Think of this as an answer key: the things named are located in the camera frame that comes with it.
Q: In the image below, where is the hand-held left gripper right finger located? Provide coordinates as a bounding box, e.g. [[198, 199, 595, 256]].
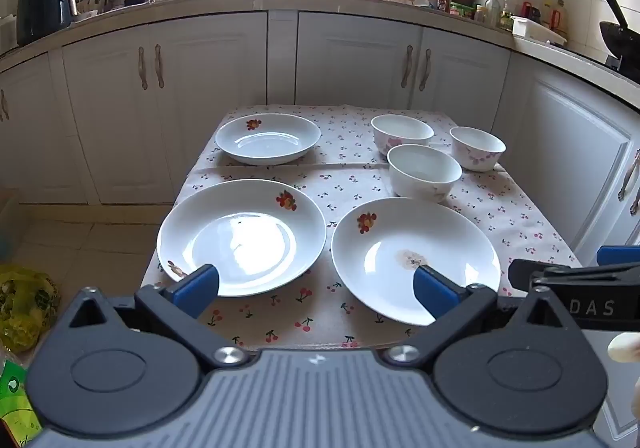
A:
[[382, 264, 581, 371]]

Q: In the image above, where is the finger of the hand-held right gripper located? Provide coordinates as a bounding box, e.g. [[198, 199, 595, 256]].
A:
[[596, 245, 640, 265], [508, 258, 640, 299]]

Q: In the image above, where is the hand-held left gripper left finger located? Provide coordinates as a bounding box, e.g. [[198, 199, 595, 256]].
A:
[[67, 264, 251, 371]]

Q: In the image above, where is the large white fruit-print plate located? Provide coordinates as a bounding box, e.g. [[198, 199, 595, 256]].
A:
[[157, 178, 328, 298], [331, 197, 502, 327]]

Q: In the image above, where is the white bowl pink flower print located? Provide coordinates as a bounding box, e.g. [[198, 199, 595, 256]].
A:
[[449, 126, 507, 172], [388, 144, 463, 203], [371, 114, 435, 157]]

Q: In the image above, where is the small white fruit-print plate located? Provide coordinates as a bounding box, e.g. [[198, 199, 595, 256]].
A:
[[215, 113, 322, 166]]

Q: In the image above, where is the person's right hand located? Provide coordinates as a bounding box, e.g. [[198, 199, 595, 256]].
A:
[[606, 331, 640, 423]]

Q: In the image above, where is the yellow-green plastic bag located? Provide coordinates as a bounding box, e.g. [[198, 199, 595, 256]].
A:
[[0, 265, 62, 355]]

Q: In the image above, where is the cherry print tablecloth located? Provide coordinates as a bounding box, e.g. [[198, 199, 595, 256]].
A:
[[141, 104, 583, 351]]

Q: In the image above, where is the white kitchen cabinet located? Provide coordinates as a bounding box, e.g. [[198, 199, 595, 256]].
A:
[[0, 4, 640, 279]]

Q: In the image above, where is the green packet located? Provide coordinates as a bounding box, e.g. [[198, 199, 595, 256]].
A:
[[0, 360, 43, 448]]

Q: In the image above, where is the black wok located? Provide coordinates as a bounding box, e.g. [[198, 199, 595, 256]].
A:
[[599, 0, 640, 72]]

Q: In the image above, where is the white plastic tray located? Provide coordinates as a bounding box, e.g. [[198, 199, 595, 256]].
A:
[[511, 16, 569, 48]]

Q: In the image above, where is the black air fryer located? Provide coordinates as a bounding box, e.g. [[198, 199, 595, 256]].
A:
[[16, 0, 76, 46]]

